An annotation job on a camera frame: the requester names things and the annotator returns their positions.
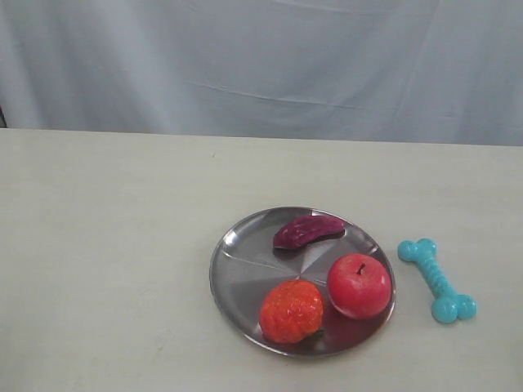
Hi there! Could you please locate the teal toy bone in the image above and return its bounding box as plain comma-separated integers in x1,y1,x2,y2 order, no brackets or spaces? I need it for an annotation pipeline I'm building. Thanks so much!
397,238,477,324

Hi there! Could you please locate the purple toy sweet potato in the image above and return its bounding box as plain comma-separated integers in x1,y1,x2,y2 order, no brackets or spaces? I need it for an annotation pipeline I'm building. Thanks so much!
273,215,345,250

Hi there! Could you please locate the round stainless steel plate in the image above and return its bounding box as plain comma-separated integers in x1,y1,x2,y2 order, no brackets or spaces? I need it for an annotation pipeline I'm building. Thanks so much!
209,207,396,360

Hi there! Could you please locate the orange-red toy strawberry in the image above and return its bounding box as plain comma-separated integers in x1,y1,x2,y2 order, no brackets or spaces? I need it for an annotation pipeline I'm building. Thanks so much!
259,279,324,344

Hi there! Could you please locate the red apple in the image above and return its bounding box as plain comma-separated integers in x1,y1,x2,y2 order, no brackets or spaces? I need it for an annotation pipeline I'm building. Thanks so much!
327,253,392,319

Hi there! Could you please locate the white backdrop cloth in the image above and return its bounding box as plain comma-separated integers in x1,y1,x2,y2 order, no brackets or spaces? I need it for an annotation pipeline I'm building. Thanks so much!
1,1,522,145

